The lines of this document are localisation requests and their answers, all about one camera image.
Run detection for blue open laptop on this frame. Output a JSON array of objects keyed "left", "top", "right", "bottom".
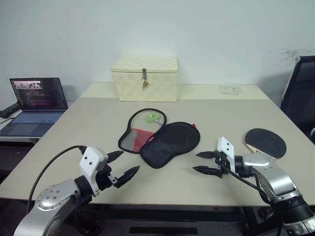
[{"left": 0, "top": 77, "right": 69, "bottom": 137}]

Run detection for dark table frame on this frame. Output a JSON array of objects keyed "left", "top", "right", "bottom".
[{"left": 0, "top": 198, "right": 284, "bottom": 236}]

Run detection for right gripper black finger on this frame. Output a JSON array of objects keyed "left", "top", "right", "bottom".
[
  {"left": 192, "top": 166, "right": 220, "bottom": 176},
  {"left": 195, "top": 151, "right": 218, "bottom": 160}
]

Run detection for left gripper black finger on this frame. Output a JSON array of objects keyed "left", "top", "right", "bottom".
[
  {"left": 115, "top": 165, "right": 140, "bottom": 189},
  {"left": 106, "top": 150, "right": 125, "bottom": 163}
]

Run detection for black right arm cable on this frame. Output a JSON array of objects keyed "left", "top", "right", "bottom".
[{"left": 220, "top": 166, "right": 286, "bottom": 236}]

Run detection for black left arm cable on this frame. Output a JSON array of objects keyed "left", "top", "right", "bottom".
[{"left": 27, "top": 145, "right": 87, "bottom": 213}]

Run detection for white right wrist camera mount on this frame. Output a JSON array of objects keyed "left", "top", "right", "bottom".
[{"left": 216, "top": 137, "right": 236, "bottom": 173}]

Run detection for black handheld device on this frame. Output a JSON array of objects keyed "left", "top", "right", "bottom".
[{"left": 0, "top": 102, "right": 20, "bottom": 118}]

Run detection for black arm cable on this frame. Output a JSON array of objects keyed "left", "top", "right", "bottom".
[
  {"left": 220, "top": 166, "right": 286, "bottom": 236},
  {"left": 27, "top": 145, "right": 87, "bottom": 213}
]

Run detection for cream woven storage box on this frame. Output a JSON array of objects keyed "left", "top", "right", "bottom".
[{"left": 110, "top": 56, "right": 179, "bottom": 103}]

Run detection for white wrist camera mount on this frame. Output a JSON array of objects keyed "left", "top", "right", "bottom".
[
  {"left": 216, "top": 137, "right": 236, "bottom": 173},
  {"left": 79, "top": 147, "right": 109, "bottom": 197}
]

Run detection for black table tennis paddle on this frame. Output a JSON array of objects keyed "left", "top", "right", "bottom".
[{"left": 244, "top": 127, "right": 288, "bottom": 161}]

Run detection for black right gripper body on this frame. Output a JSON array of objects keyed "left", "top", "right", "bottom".
[{"left": 214, "top": 151, "right": 231, "bottom": 179}]

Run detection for black office chair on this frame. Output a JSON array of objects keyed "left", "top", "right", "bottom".
[{"left": 280, "top": 56, "right": 315, "bottom": 146}]

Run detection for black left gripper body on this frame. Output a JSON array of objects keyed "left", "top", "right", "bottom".
[{"left": 95, "top": 163, "right": 119, "bottom": 192}]

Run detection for black and red paddle case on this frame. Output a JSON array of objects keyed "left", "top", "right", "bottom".
[{"left": 118, "top": 107, "right": 201, "bottom": 170}]

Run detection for clear plastic tray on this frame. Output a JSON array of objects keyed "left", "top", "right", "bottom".
[{"left": 220, "top": 85, "right": 243, "bottom": 96}]

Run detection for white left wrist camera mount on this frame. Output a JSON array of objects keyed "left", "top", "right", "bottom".
[{"left": 79, "top": 147, "right": 109, "bottom": 197}]

